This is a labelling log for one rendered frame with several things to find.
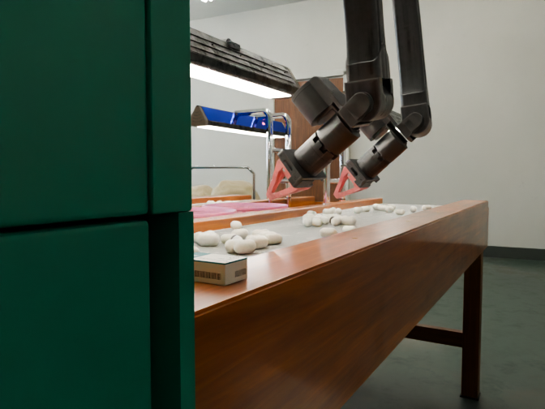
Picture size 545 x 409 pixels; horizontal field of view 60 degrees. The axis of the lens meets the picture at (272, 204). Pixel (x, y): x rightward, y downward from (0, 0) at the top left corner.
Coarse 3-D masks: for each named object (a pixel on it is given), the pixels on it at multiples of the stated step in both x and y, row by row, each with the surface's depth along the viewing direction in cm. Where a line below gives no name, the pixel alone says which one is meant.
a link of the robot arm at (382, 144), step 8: (384, 128) 106; (392, 128) 106; (376, 136) 107; (384, 136) 106; (392, 136) 104; (400, 136) 106; (376, 144) 107; (384, 144) 105; (392, 144) 104; (400, 144) 104; (384, 152) 105; (392, 152) 105; (400, 152) 105; (392, 160) 107
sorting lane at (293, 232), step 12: (384, 204) 196; (396, 204) 196; (408, 204) 196; (420, 204) 196; (348, 216) 141; (360, 216) 141; (372, 216) 140; (384, 216) 141; (396, 216) 141; (228, 228) 107; (252, 228) 108; (264, 228) 108; (276, 228) 108; (288, 228) 108; (300, 228) 108; (312, 228) 108; (336, 228) 108; (288, 240) 88; (300, 240) 88; (204, 252) 74; (216, 252) 73; (228, 252) 74; (252, 252) 73; (264, 252) 74
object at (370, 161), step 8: (368, 152) 108; (376, 152) 106; (352, 160) 108; (360, 160) 109; (368, 160) 107; (376, 160) 106; (384, 160) 106; (360, 168) 108; (368, 168) 108; (376, 168) 107; (384, 168) 109; (360, 176) 106; (368, 176) 108; (376, 176) 113
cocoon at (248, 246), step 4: (240, 240) 72; (244, 240) 72; (248, 240) 72; (252, 240) 73; (236, 244) 71; (240, 244) 71; (244, 244) 71; (248, 244) 72; (252, 244) 72; (236, 248) 71; (240, 248) 71; (244, 248) 71; (248, 248) 72; (252, 248) 72; (236, 252) 72; (240, 252) 71; (244, 252) 72; (248, 252) 72
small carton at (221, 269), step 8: (200, 256) 44; (208, 256) 44; (216, 256) 44; (224, 256) 44; (232, 256) 44; (240, 256) 44; (200, 264) 42; (208, 264) 41; (216, 264) 41; (224, 264) 40; (232, 264) 41; (240, 264) 42; (200, 272) 42; (208, 272) 41; (216, 272) 41; (224, 272) 40; (232, 272) 41; (240, 272) 42; (200, 280) 42; (208, 280) 41; (216, 280) 41; (224, 280) 41; (232, 280) 41; (240, 280) 43
